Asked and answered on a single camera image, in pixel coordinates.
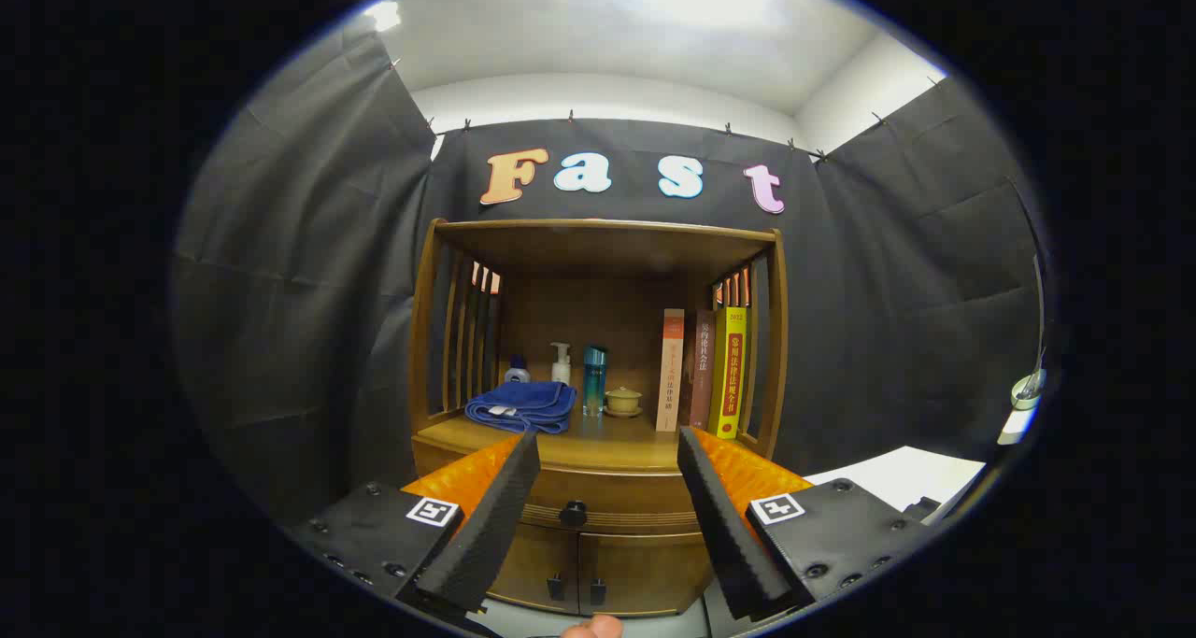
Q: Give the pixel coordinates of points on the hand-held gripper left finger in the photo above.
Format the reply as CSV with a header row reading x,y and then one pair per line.
x,y
495,526

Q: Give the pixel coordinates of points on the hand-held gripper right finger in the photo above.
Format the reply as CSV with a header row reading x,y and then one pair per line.
x,y
724,526

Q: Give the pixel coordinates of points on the black round drawer knob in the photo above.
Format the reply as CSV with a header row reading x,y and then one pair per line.
x,y
573,513

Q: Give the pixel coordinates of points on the wooden drawer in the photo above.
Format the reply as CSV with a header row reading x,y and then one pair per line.
x,y
607,489

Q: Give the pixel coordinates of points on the wooden cabinet door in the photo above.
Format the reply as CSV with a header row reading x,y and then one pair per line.
x,y
528,559
645,568

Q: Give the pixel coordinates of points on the wooden countertop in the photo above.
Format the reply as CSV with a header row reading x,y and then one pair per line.
x,y
607,437

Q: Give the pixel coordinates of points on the wooden cabinet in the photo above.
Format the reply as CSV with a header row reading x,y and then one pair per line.
x,y
598,246

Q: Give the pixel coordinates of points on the blue folded towel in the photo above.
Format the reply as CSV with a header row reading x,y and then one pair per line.
x,y
523,403

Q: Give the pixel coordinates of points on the yellow book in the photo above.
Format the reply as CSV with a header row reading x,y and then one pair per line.
x,y
731,372

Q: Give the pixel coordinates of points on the small white blue-capped bottle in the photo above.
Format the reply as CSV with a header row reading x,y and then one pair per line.
x,y
517,372

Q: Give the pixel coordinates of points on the brown book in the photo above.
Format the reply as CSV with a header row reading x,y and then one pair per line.
x,y
701,367

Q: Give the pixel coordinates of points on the yellow-green lidded teacup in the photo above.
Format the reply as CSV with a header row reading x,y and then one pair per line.
x,y
623,400

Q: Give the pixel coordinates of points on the beige book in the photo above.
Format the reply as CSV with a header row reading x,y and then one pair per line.
x,y
670,372

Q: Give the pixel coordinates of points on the white pump bottle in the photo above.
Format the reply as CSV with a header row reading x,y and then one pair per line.
x,y
561,367

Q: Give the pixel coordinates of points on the tall blue bottle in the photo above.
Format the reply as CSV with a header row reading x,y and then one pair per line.
x,y
594,381

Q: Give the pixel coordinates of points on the white table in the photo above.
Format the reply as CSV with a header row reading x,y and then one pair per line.
x,y
897,474

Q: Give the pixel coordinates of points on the small black device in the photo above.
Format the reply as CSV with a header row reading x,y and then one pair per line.
x,y
920,508

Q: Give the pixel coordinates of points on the white side desk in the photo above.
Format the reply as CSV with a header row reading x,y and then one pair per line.
x,y
1017,425

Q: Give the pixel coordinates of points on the white round bowl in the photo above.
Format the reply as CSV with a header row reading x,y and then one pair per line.
x,y
1026,395

